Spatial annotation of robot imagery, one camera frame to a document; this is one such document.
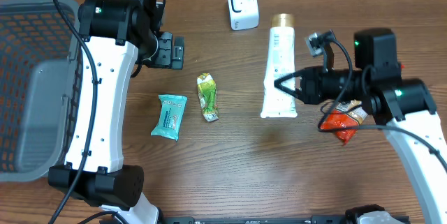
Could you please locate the orange spaghetti packet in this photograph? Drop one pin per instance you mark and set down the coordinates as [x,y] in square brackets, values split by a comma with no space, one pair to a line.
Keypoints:
[346,114]

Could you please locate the white barcode scanner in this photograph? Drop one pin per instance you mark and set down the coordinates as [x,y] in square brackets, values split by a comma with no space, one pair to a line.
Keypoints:
[244,14]

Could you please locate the green snack pouch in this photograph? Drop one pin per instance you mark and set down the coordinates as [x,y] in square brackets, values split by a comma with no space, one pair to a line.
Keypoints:
[207,94]

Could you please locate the teal wet wipes pack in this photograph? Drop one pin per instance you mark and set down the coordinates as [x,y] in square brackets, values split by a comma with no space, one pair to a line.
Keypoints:
[172,111]

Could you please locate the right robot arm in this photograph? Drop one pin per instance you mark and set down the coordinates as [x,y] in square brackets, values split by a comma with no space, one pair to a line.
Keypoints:
[404,110]

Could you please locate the white tube gold cap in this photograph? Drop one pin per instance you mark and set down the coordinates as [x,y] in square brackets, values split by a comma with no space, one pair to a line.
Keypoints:
[281,61]

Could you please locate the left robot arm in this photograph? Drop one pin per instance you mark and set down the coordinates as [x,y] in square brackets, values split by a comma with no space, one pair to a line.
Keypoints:
[117,38]

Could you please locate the grey plastic shopping basket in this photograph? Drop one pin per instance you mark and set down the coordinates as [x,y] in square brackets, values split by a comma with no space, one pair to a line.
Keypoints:
[41,74]

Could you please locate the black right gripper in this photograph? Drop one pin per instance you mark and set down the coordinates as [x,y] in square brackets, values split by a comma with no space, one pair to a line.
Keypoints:
[305,86]

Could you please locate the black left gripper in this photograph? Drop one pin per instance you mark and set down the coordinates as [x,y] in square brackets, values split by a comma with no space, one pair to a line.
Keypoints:
[173,52]

